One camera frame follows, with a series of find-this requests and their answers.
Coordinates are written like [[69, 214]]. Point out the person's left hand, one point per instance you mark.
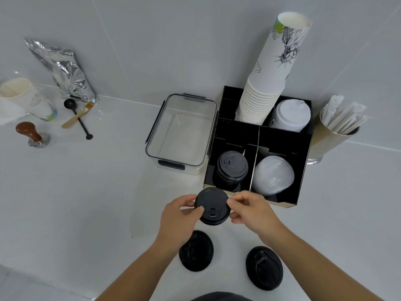
[[175, 224]]

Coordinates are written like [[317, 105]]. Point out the person's right hand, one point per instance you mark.
[[258, 217]]

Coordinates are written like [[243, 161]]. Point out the person's left thumb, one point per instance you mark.
[[193, 212]]

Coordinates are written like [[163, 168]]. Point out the person's right thumb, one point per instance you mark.
[[237, 218]]

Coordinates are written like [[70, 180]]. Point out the black cup lid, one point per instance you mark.
[[213, 202], [196, 252], [264, 268]]

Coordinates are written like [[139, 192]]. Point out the person's right forearm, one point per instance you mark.
[[316, 266]]

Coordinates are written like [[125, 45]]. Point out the person's left forearm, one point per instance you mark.
[[137, 274]]

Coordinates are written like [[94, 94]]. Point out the stack of black lids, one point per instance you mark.
[[231, 167]]

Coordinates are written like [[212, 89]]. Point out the stack of clear lids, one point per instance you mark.
[[272, 177]]

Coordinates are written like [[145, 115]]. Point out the person's dark clothing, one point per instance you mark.
[[221, 296]]

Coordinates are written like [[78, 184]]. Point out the clear plastic storage container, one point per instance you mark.
[[181, 131]]

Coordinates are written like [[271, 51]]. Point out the black compartment organizer box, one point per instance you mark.
[[238, 131]]

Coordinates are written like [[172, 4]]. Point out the stack of white lids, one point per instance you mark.
[[289, 115]]

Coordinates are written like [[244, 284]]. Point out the metal holder cup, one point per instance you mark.
[[324, 139]]

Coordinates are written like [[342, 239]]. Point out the bundle of paper-wrapped straws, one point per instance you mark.
[[343, 115]]

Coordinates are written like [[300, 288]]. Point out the stack of printed paper cups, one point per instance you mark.
[[272, 75]]

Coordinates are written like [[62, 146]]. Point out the black coffee scoop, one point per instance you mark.
[[78, 117]]

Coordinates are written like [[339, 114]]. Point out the wooden brush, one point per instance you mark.
[[75, 117]]

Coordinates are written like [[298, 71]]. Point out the silver foil bag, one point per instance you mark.
[[64, 70]]

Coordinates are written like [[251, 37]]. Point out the paper cups in plastic sleeve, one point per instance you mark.
[[26, 97]]

